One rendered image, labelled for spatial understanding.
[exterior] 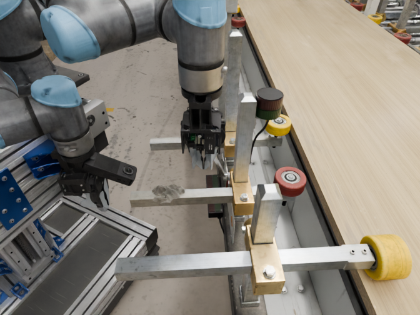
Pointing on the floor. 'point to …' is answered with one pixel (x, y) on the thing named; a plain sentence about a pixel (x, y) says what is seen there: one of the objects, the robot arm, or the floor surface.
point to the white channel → (371, 7)
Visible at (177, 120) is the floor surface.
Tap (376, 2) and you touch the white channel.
